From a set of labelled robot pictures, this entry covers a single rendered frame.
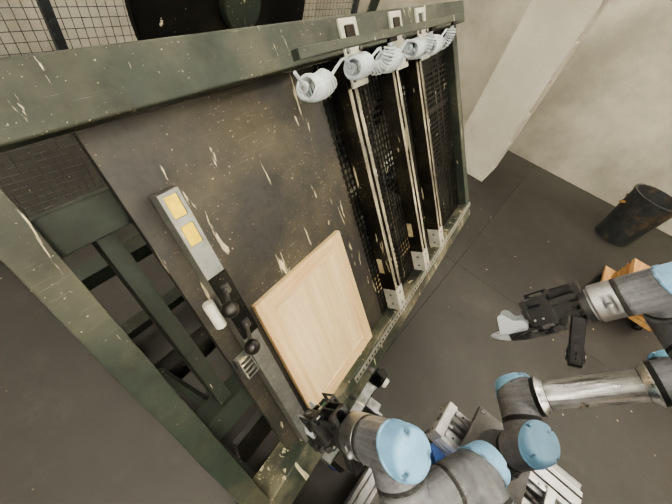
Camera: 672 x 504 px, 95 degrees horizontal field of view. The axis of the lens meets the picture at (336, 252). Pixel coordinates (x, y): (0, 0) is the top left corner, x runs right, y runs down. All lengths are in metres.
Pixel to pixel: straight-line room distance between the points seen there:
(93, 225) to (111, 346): 0.24
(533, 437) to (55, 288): 1.21
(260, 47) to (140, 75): 0.30
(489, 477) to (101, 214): 0.85
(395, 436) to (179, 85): 0.71
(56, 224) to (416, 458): 0.73
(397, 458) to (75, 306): 0.58
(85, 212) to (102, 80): 0.25
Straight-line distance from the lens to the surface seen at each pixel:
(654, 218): 5.09
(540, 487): 1.51
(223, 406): 1.06
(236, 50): 0.83
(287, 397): 1.11
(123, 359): 0.76
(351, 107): 1.17
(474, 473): 0.64
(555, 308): 0.81
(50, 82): 0.66
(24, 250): 0.68
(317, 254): 1.07
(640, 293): 0.77
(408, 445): 0.52
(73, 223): 0.78
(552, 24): 4.42
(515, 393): 1.23
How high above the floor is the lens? 2.16
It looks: 48 degrees down
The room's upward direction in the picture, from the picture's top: 17 degrees clockwise
